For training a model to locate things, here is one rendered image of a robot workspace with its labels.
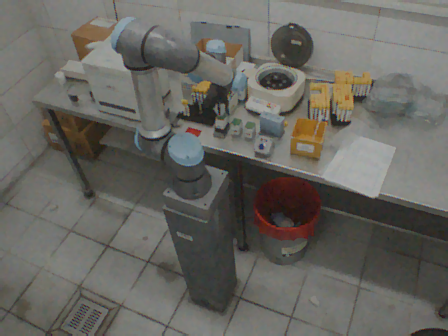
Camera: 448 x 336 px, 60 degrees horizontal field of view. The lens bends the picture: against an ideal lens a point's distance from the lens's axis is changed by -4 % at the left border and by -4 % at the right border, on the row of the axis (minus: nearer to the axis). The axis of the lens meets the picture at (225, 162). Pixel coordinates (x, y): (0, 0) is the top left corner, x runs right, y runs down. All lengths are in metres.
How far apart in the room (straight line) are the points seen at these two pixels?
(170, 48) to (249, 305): 1.57
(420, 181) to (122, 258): 1.73
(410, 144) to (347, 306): 0.97
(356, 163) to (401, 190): 0.21
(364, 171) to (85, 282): 1.71
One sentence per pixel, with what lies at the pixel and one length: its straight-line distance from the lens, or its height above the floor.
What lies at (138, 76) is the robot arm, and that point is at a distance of 1.28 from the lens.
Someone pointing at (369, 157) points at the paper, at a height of 0.89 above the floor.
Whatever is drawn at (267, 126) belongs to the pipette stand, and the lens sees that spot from 1.80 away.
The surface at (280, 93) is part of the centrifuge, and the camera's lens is 1.88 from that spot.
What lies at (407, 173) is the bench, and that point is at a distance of 1.78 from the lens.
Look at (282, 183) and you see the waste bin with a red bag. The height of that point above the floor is 0.42.
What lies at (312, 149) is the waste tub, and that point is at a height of 0.93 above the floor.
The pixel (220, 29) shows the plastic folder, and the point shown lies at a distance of 2.24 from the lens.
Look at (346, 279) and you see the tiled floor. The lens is 2.44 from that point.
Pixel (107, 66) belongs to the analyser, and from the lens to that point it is 1.89.
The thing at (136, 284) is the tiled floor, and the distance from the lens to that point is 2.47.
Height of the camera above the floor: 2.14
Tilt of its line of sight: 47 degrees down
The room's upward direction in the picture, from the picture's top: 6 degrees counter-clockwise
